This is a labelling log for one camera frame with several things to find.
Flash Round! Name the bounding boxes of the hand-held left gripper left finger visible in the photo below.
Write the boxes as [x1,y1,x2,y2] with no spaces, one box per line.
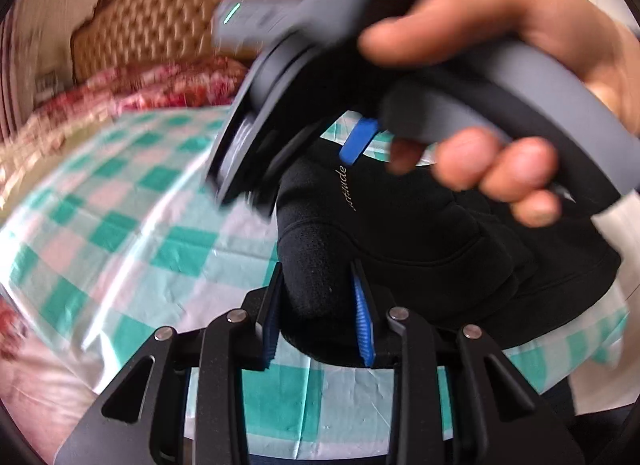
[54,260,284,465]

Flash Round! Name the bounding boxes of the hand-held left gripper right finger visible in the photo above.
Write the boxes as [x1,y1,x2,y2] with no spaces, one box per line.
[350,261,586,465]

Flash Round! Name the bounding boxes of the black pants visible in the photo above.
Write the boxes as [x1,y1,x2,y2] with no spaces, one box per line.
[275,110,623,367]

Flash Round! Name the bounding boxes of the person's right hand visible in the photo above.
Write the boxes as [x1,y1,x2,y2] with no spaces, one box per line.
[357,0,640,228]

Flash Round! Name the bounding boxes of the red floral bedding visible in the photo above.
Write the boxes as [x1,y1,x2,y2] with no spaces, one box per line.
[35,56,251,118]

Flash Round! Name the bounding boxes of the green checked sheet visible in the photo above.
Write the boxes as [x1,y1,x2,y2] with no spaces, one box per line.
[0,107,631,451]

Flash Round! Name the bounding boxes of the tufted wooden headboard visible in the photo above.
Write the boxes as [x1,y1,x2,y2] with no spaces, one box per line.
[70,0,321,86]

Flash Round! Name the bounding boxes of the pink striped curtain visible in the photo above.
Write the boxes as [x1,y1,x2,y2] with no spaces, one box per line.
[0,0,31,146]

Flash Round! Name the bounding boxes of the wall socket plate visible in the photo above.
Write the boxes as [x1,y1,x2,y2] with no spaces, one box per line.
[34,72,57,102]

